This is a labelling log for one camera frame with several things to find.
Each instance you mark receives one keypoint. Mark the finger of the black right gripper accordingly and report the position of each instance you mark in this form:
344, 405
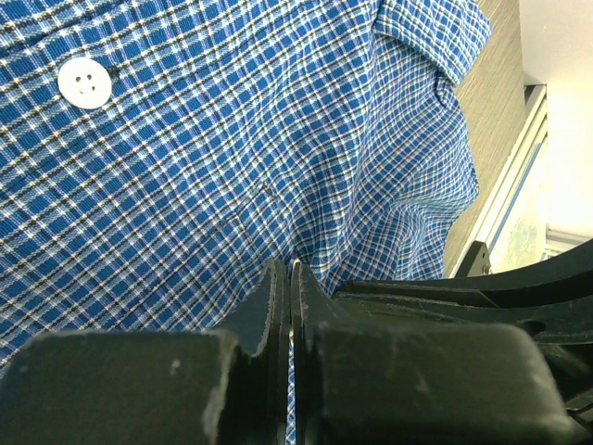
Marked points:
552, 298

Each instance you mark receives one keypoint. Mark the aluminium frame rail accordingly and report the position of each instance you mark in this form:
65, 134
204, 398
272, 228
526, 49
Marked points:
513, 223

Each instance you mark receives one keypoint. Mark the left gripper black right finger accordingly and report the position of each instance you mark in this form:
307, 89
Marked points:
405, 377

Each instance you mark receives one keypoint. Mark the white shirt button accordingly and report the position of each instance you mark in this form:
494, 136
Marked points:
84, 83

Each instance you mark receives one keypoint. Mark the blue plaid shirt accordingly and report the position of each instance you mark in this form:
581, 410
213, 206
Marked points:
237, 132

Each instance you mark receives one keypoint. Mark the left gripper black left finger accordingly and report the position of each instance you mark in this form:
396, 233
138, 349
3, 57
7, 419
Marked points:
224, 385

